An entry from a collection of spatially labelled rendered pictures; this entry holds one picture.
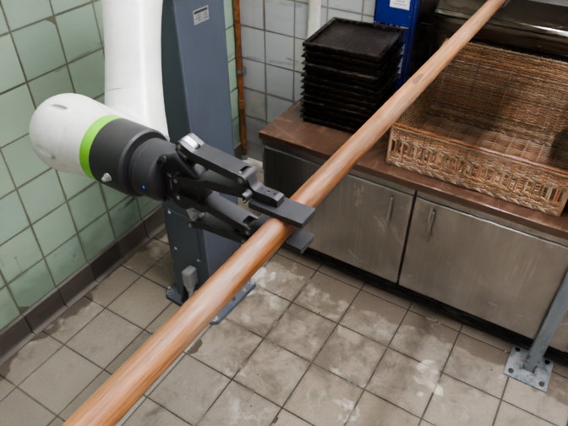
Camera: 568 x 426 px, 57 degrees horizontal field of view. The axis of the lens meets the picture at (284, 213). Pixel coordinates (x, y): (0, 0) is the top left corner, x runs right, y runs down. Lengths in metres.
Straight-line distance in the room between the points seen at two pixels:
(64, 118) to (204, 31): 0.80
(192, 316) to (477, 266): 1.47
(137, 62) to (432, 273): 1.37
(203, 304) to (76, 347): 1.61
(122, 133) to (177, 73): 0.80
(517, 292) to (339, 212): 0.66
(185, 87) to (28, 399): 1.16
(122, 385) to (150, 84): 0.54
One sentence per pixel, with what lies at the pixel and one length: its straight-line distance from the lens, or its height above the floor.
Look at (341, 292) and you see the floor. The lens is 2.14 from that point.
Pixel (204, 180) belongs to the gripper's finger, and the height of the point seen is 1.22.
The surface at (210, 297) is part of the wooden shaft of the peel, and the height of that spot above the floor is 1.21.
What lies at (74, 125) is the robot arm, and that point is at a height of 1.24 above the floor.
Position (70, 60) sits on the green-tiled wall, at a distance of 1.90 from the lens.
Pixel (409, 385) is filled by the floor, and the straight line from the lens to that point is 1.92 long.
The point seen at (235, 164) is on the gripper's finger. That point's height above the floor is 1.25.
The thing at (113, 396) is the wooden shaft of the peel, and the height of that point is 1.21.
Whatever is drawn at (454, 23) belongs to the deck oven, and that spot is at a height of 0.90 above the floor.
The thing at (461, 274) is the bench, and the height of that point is 0.27.
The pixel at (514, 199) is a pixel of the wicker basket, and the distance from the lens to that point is 1.74.
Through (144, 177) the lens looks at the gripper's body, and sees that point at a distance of 0.66.
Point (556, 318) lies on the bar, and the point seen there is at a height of 0.29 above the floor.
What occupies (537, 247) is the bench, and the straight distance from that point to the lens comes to 1.77.
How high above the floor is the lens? 1.58
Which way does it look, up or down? 40 degrees down
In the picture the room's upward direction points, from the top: straight up
